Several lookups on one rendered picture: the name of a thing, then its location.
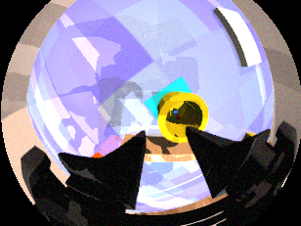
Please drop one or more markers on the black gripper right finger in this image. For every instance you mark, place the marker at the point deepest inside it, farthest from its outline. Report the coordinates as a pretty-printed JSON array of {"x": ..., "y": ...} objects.
[{"x": 221, "y": 159}]

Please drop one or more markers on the yellow rectangular block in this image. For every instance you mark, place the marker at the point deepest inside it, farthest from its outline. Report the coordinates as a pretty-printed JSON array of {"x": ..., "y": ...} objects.
[{"x": 250, "y": 134}]

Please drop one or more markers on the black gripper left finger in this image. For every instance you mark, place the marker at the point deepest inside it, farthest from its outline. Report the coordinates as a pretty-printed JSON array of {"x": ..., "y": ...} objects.
[{"x": 119, "y": 171}]

